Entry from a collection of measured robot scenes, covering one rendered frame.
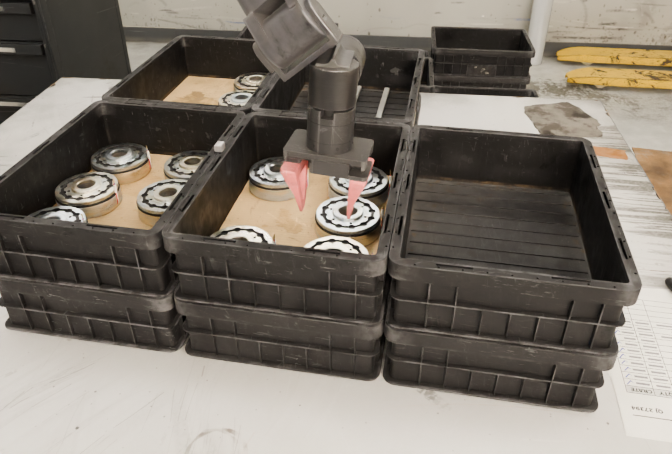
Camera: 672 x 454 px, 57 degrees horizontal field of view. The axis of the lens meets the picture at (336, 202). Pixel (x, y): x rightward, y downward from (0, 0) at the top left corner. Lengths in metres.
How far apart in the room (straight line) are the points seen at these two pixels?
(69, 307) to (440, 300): 0.55
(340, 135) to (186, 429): 0.45
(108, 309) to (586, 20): 3.83
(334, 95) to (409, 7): 3.55
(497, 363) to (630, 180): 0.75
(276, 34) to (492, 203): 0.54
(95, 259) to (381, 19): 3.53
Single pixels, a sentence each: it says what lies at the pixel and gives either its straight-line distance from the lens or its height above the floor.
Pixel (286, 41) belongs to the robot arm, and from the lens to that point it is 0.69.
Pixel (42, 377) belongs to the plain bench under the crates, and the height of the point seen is 0.70.
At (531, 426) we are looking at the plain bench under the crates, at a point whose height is 0.70.
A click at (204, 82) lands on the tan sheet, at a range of 1.57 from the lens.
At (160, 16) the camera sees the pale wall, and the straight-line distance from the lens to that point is 4.59.
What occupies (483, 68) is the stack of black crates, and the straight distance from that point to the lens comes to 2.58.
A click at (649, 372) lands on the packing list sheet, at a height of 0.70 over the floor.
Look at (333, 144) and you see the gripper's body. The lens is 0.73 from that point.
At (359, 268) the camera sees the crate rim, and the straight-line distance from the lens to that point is 0.77.
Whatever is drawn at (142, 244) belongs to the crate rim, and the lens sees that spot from 0.85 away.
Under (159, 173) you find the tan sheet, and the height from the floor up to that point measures 0.83.
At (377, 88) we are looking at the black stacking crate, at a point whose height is 0.83.
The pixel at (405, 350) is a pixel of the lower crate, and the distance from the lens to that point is 0.87.
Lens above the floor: 1.40
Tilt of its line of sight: 33 degrees down
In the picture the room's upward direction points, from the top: straight up
